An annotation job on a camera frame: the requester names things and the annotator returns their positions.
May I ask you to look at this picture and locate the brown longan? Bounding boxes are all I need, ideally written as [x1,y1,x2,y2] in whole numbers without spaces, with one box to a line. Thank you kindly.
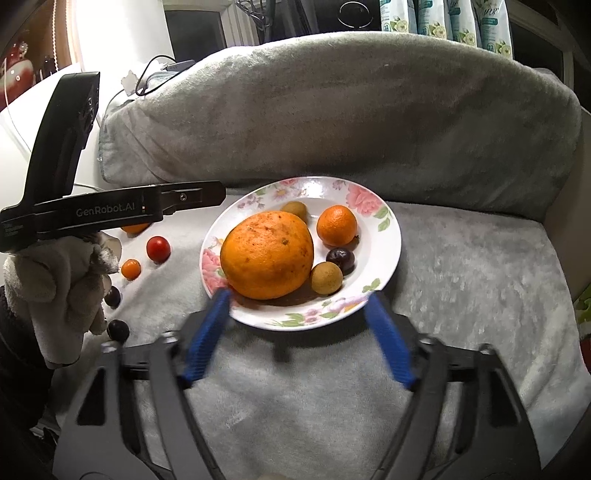
[310,261,344,295]
[280,200,309,227]

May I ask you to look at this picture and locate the power adapter and cables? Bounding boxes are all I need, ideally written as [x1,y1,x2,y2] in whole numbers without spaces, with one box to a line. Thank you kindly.
[136,54,197,95]

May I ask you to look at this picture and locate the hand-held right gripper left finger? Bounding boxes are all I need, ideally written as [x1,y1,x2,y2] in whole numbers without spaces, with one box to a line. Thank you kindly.
[53,288,234,480]

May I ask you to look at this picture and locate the red round ornament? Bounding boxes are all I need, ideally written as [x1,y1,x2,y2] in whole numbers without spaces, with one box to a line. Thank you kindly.
[0,41,35,86]

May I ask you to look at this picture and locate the grey fleece blanket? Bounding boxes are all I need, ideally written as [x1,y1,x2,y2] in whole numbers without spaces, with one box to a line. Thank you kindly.
[51,185,585,480]

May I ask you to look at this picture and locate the light blue cloth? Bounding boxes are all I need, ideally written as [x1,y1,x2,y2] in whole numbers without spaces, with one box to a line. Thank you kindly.
[139,65,183,94]

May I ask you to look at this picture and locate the large rough orange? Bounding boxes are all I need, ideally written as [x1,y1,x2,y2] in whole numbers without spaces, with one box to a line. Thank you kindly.
[220,210,315,301]

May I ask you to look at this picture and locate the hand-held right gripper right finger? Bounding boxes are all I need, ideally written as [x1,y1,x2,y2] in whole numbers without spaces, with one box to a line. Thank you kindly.
[362,292,543,480]

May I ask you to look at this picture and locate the person's left forearm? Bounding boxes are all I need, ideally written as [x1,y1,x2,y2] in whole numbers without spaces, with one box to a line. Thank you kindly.
[0,284,56,435]

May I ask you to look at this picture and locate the person's left hand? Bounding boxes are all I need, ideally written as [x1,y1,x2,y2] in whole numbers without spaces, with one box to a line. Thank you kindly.
[2,231,123,370]

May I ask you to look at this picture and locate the dark purple plum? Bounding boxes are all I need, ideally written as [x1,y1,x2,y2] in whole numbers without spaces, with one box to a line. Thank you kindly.
[325,247,356,273]

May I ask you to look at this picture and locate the small tangerine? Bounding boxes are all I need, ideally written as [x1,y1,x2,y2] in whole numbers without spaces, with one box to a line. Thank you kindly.
[316,204,358,247]

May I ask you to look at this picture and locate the white floral plate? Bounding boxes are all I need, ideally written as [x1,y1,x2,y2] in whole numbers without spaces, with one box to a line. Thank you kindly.
[199,176,402,330]

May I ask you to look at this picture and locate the white window frame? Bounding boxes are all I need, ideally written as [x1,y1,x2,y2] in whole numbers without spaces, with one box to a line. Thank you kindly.
[164,0,578,93]

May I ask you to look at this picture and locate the white cable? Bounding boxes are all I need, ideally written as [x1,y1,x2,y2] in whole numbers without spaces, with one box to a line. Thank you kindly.
[0,78,35,155]

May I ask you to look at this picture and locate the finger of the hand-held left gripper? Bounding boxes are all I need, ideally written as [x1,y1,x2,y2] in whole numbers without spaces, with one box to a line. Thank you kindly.
[159,181,227,217]

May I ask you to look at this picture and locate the red cherry tomato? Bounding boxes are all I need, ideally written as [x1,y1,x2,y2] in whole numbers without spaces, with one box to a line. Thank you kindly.
[146,236,171,263]

